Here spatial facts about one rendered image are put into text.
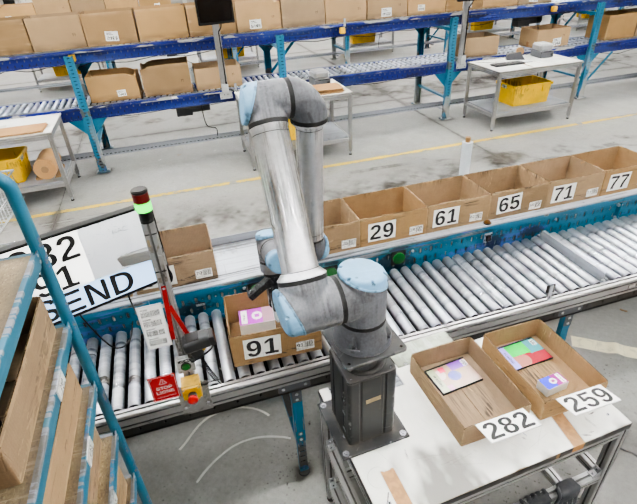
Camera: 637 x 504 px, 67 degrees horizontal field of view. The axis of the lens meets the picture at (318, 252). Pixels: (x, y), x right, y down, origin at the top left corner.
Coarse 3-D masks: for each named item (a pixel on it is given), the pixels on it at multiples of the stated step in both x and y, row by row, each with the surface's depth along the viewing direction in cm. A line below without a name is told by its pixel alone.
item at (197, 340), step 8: (208, 328) 177; (184, 336) 174; (192, 336) 174; (200, 336) 173; (208, 336) 173; (184, 344) 172; (192, 344) 172; (200, 344) 173; (208, 344) 174; (192, 352) 174; (200, 352) 176; (192, 360) 177
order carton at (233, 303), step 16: (224, 304) 215; (240, 304) 225; (256, 304) 227; (240, 336) 197; (256, 336) 199; (288, 336) 204; (304, 336) 206; (320, 336) 208; (240, 352) 202; (288, 352) 209; (304, 352) 211
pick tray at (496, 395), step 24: (432, 360) 200; (480, 360) 196; (432, 384) 180; (480, 384) 190; (504, 384) 184; (456, 408) 181; (480, 408) 180; (504, 408) 180; (528, 408) 170; (456, 432) 169; (480, 432) 168
